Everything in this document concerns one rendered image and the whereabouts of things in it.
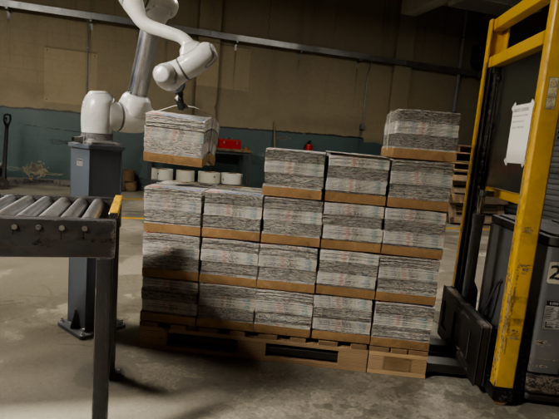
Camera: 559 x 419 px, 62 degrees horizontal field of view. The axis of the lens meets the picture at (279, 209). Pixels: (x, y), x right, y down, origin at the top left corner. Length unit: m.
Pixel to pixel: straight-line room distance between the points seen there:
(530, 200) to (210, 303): 1.53
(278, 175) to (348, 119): 7.63
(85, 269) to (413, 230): 1.66
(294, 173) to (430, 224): 0.68
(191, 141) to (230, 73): 6.88
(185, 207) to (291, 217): 0.52
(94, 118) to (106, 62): 6.45
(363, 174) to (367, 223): 0.23
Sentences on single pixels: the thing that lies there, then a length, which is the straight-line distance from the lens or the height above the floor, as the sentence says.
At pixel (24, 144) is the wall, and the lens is 9.08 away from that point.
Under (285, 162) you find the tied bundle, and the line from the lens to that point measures 2.20.
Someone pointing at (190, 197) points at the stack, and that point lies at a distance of 2.28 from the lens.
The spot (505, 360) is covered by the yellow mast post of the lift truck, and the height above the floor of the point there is 0.22.
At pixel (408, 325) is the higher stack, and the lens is 2.41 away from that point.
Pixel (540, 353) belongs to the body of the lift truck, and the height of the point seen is 0.26.
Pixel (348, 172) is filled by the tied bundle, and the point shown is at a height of 0.98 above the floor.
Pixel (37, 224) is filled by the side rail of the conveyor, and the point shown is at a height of 0.78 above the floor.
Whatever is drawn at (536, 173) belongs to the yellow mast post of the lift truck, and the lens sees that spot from 2.21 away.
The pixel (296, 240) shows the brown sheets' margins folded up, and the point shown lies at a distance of 2.24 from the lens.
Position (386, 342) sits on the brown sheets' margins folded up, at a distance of 2.42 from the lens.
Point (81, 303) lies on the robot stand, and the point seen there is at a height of 0.16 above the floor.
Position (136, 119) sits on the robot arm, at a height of 1.15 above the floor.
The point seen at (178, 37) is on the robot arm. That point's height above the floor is 1.51.
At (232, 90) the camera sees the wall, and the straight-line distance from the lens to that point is 9.07.
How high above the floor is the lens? 1.09
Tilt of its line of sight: 8 degrees down
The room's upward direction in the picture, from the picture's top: 5 degrees clockwise
